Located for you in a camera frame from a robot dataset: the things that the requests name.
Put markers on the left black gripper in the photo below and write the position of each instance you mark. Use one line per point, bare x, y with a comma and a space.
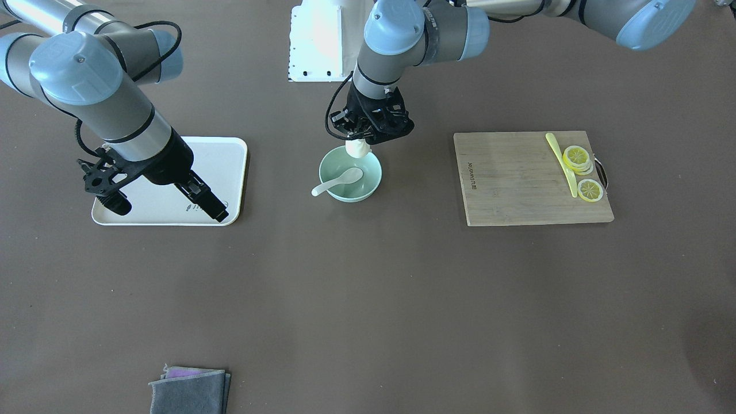
348, 122

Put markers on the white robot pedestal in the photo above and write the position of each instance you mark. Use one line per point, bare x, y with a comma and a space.
325, 39

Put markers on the stacked lemon slices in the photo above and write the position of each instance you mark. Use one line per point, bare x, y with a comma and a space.
578, 160

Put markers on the white ceramic spoon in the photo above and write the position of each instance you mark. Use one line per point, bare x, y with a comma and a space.
351, 175

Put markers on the lemon slice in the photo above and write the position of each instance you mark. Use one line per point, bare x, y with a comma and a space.
590, 190

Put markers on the light green bowl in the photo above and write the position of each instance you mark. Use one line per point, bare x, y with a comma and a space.
336, 161

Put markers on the yellow plastic knife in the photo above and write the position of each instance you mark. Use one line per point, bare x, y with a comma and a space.
568, 173

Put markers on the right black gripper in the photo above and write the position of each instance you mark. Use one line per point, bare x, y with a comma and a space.
171, 163

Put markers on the grey folded cloth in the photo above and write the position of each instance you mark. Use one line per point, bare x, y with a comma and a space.
190, 390

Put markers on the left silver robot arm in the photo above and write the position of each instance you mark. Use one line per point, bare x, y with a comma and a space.
402, 34

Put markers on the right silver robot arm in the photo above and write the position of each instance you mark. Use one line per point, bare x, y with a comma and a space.
90, 66

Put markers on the wooden cutting board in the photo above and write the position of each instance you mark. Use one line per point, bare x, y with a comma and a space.
514, 178

